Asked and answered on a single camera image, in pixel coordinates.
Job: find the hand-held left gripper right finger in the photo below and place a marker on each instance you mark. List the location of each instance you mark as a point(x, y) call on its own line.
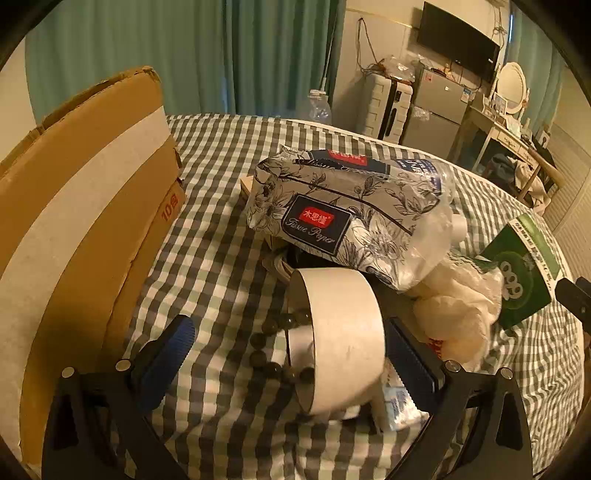
point(406, 350)

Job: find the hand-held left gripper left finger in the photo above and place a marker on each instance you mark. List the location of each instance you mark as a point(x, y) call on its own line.
point(178, 341)

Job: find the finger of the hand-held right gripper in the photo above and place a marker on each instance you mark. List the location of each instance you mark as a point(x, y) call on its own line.
point(575, 295)

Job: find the small pocket tissue packet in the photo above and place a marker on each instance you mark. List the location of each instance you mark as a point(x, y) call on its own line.
point(399, 406)

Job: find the white tape roll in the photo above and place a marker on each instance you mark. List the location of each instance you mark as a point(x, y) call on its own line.
point(341, 323)

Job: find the large cardboard box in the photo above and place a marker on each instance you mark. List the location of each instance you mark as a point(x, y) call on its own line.
point(92, 230)

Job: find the tan cardboard box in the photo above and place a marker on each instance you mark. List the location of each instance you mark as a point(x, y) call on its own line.
point(247, 184)

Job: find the grey checkered desktop cloth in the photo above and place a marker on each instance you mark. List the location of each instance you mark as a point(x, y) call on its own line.
point(221, 152)

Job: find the green paper box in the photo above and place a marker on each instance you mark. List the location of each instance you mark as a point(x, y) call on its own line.
point(521, 277)

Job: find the white plastic bag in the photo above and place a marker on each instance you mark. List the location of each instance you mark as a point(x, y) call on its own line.
point(452, 314)

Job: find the white louvered panel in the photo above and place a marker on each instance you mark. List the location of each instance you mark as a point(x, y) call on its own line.
point(572, 194)

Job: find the pile of clothes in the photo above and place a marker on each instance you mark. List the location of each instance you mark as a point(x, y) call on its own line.
point(526, 177)

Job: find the floral tissue paper pack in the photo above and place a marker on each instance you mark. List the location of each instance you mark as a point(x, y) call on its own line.
point(323, 194)

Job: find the white dressing table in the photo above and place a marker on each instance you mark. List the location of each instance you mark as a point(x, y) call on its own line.
point(498, 134)

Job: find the white oval mirror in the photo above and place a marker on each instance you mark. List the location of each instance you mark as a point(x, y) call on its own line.
point(511, 87)

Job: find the teal curtain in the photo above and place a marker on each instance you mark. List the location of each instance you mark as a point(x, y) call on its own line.
point(540, 69)
point(138, 46)

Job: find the grey mini fridge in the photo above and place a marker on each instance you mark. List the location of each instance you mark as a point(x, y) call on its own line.
point(438, 106)

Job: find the white suitcase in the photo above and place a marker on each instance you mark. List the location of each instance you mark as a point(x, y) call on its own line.
point(381, 106)

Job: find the large clear water jug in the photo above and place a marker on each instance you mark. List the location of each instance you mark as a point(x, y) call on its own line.
point(319, 108)

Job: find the clear plastic bag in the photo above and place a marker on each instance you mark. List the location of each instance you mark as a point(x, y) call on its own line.
point(399, 69)

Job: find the white pole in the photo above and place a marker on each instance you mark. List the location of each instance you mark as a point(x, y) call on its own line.
point(328, 60)

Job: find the small picture frame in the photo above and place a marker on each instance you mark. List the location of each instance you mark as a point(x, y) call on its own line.
point(498, 101)

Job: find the black wall television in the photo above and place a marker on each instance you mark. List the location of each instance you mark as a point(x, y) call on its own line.
point(457, 37)

